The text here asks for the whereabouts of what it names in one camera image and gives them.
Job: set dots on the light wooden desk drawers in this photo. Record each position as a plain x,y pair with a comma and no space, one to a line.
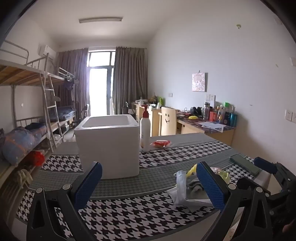
152,120

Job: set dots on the yellow desk item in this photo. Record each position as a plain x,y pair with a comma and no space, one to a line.
193,117

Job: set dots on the white pump bottle red cap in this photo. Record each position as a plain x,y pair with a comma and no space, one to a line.
145,134

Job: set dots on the grey cloth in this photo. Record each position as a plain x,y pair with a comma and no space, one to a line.
194,185

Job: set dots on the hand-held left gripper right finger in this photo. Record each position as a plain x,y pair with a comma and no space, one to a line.
211,185

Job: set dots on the grey metal bed ladder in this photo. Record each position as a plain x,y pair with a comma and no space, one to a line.
52,109

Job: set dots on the white wall switch plates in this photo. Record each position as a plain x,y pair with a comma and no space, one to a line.
210,97

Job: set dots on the white air conditioner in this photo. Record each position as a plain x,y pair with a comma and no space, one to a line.
47,51

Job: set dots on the dark hanging clothes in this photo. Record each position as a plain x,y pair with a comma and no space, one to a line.
69,83

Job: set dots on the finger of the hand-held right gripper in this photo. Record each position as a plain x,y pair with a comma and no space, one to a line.
264,165
245,183

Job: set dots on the clear plastic bag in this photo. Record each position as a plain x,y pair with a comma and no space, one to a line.
180,185

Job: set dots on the glass balcony door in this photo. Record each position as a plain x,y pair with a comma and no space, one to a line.
98,90

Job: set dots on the wooden desk dark top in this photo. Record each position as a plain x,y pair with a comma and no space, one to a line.
208,134

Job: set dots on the red snack packet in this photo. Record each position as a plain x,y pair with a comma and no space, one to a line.
160,144

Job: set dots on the blue patterned quilt bundle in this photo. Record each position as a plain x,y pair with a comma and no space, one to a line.
18,143

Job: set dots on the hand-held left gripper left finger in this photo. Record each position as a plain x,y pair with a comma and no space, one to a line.
89,185

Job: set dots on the pink cartoon wall picture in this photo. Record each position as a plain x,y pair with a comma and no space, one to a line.
198,81

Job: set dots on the yellowish crumpled cloth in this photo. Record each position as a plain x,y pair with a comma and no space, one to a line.
23,178

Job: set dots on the black desk device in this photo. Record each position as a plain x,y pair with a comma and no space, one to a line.
196,111

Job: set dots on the white foam box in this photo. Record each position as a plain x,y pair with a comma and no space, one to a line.
108,148

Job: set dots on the red bag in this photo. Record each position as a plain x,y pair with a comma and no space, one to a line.
38,158

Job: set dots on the grey-brown curtain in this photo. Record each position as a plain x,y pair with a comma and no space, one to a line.
74,76
129,78

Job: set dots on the wooden chair smiley face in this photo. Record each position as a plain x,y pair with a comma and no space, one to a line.
167,120

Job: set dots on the yellow foam net sleeve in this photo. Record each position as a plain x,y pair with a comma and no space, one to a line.
191,171

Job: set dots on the dark green phone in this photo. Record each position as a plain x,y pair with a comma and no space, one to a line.
245,165

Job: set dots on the metal bunk bed wooden slats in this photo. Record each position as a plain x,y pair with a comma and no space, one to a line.
20,74

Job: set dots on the metal bunk bed blue bedding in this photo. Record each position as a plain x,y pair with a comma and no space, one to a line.
66,113

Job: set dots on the white paper sheets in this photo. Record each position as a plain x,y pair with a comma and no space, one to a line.
211,126

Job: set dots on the row of toiletry bottles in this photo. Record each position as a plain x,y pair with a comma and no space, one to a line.
224,115

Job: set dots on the ceiling tube light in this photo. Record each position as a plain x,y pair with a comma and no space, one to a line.
100,19

